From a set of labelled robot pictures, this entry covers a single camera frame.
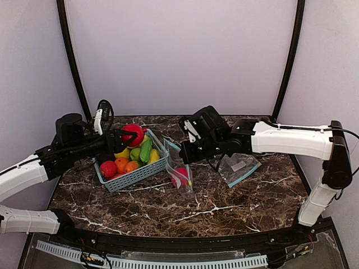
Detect blue plastic basket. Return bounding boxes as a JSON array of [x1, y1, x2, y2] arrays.
[[93, 129, 168, 193]]

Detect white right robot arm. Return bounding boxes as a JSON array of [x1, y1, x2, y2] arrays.
[[179, 105, 358, 227]]

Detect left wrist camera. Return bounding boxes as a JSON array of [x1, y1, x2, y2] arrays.
[[93, 99, 114, 136]]

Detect green apple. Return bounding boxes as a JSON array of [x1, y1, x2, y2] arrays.
[[130, 147, 141, 161]]

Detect yellow banana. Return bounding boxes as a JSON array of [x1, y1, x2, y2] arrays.
[[114, 148, 130, 159]]

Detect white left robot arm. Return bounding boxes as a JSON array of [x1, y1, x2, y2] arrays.
[[1, 113, 137, 234]]

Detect left black frame post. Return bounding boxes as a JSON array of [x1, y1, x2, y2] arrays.
[[56, 0, 91, 120]]

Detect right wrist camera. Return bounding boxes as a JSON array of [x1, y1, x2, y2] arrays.
[[179, 117, 201, 143]]

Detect yellow lemon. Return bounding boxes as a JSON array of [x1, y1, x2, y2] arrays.
[[148, 149, 160, 164]]

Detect red apple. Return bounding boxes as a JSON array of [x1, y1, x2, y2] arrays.
[[100, 160, 117, 179], [122, 124, 147, 148], [171, 167, 192, 188]]

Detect clear zip top bag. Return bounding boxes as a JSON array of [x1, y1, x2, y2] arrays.
[[163, 139, 195, 200]]

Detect black frame post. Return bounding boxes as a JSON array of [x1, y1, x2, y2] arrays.
[[56, 0, 91, 120], [271, 0, 306, 122]]

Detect white slotted cable duct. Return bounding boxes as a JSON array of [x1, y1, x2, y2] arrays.
[[36, 240, 269, 269]]

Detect black front rail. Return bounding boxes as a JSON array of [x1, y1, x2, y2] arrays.
[[49, 228, 308, 254]]

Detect orange fruit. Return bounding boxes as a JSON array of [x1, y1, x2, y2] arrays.
[[114, 157, 130, 174]]

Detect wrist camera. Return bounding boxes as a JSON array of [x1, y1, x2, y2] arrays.
[[179, 117, 201, 143], [93, 99, 114, 136]]

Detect right black frame post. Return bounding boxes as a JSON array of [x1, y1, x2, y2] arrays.
[[271, 0, 306, 122]]

